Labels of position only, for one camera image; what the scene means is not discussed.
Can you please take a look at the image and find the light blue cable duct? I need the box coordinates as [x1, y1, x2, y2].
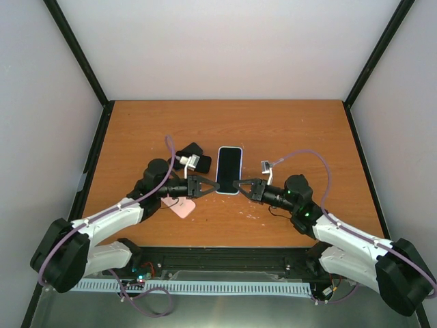
[76, 279, 313, 297]

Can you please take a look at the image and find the black phone case rear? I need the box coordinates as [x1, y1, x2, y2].
[175, 142, 203, 162]

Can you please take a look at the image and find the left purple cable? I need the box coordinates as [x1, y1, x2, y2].
[37, 135, 191, 317]

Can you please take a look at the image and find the pink phone case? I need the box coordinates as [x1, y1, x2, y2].
[161, 197, 196, 219]

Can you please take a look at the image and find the black aluminium frame rail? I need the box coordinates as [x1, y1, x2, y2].
[129, 245, 328, 284]

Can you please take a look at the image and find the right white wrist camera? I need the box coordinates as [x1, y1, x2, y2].
[261, 161, 274, 185]

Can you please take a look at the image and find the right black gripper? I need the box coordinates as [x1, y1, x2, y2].
[232, 178, 297, 213]

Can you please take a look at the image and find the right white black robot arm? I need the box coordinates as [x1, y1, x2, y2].
[233, 175, 436, 316]

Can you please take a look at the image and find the light blue phone case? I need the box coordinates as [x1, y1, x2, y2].
[214, 146, 243, 195]

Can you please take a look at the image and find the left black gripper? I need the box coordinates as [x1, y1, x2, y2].
[158, 174, 220, 200]

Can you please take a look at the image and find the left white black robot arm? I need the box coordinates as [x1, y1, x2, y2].
[30, 159, 220, 293]

